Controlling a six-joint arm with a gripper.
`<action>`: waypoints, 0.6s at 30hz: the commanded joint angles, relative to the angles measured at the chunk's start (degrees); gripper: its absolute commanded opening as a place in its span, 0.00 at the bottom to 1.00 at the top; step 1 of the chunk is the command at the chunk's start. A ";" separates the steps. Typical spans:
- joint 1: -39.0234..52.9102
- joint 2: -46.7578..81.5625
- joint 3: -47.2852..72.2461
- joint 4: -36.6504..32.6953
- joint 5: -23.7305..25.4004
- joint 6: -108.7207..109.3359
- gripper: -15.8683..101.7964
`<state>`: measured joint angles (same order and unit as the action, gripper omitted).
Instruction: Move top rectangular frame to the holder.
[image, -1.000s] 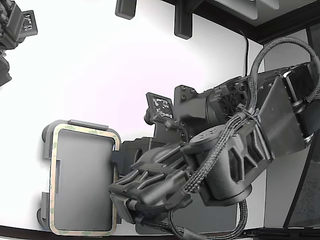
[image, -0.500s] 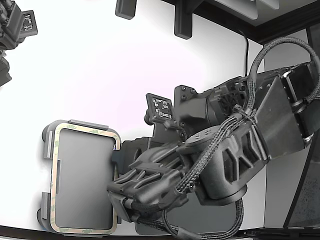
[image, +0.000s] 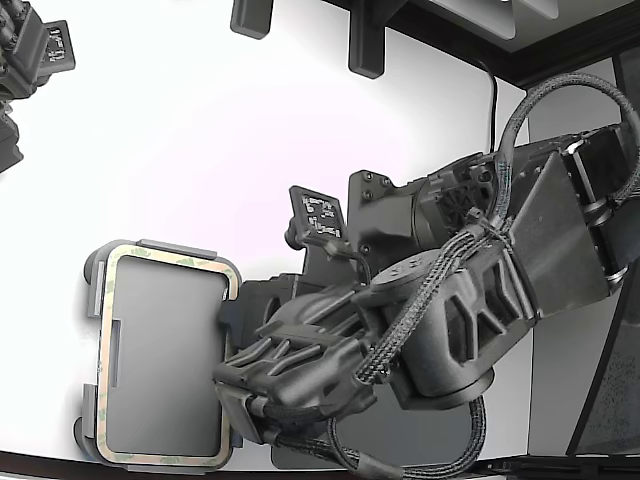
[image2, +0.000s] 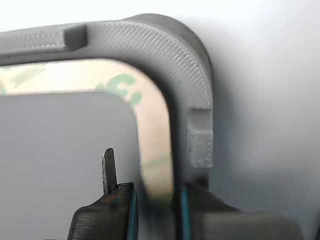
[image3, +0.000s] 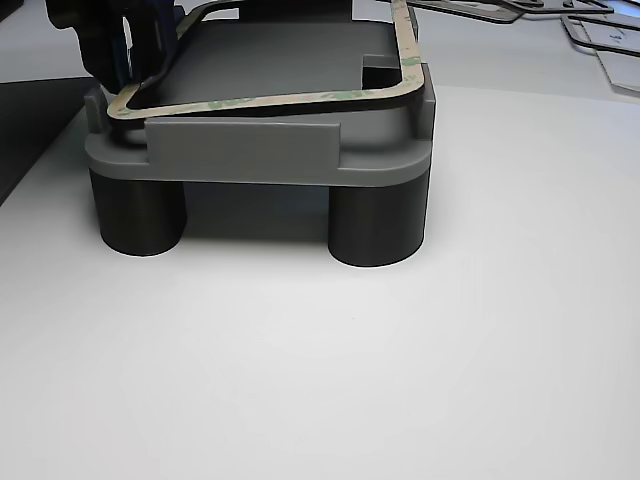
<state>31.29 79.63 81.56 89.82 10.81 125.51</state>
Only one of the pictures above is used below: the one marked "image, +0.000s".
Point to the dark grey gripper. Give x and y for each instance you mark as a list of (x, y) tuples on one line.
[(272, 295)]

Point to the grey holder with black legs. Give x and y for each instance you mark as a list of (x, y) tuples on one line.
[(165, 340)]

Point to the dark idle robot gripper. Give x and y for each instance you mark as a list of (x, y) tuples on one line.
[(20, 65)]

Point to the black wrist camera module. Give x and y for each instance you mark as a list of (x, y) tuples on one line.
[(322, 215)]

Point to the grey flat base plate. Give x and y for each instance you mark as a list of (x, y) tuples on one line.
[(430, 437)]

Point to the short dark grey post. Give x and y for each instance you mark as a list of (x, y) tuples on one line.
[(250, 17)]

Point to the long dark grey post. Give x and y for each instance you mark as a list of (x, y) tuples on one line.
[(367, 45)]

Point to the small black camera board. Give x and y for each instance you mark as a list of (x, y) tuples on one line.
[(60, 47)]

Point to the black window frame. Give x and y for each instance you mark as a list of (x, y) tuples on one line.
[(500, 55)]

